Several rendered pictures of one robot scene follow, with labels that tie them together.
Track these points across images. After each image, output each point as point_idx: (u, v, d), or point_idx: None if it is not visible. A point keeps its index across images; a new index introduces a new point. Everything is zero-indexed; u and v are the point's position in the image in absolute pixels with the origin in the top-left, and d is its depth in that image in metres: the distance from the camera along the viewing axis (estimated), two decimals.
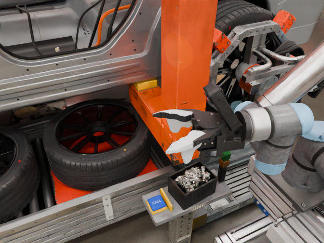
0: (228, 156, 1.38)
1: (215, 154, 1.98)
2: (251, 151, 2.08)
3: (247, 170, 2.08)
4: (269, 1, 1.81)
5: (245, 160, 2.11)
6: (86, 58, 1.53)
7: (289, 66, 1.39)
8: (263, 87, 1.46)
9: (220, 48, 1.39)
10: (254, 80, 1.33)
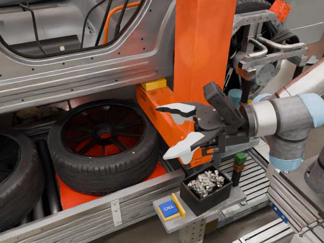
0: (243, 160, 1.31)
1: None
2: (249, 141, 2.12)
3: (257, 173, 2.02)
4: None
5: (242, 150, 2.15)
6: (93, 57, 1.46)
7: (285, 53, 1.43)
8: (260, 74, 1.50)
9: None
10: (250, 66, 1.37)
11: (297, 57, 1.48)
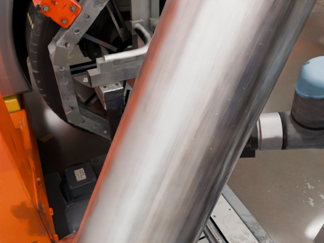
0: None
1: None
2: None
3: None
4: None
5: None
6: None
7: None
8: None
9: (57, 20, 0.71)
10: (114, 81, 0.65)
11: None
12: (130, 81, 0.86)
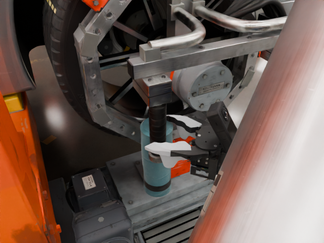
0: None
1: (146, 199, 1.19)
2: (202, 195, 1.28)
3: None
4: None
5: (193, 208, 1.31)
6: None
7: (249, 41, 0.60)
8: (197, 88, 0.67)
9: (87, 0, 0.60)
10: (159, 73, 0.54)
11: None
12: (166, 75, 0.75)
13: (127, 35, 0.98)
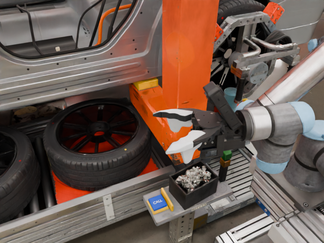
0: (229, 156, 1.37)
1: None
2: None
3: (248, 170, 2.08)
4: (270, 1, 1.81)
5: None
6: (87, 57, 1.52)
7: (277, 53, 1.49)
8: (254, 73, 1.57)
9: None
10: (244, 65, 1.44)
11: (289, 56, 1.55)
12: None
13: None
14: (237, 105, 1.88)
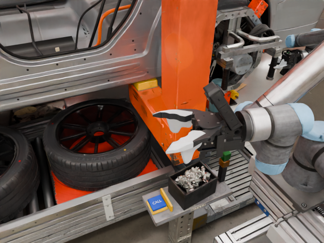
0: (228, 156, 1.37)
1: None
2: None
3: (247, 170, 2.08)
4: (269, 1, 1.81)
5: None
6: (86, 58, 1.53)
7: (260, 45, 1.59)
8: (238, 64, 1.66)
9: None
10: (228, 56, 1.53)
11: (272, 48, 1.64)
12: None
13: None
14: (225, 96, 1.97)
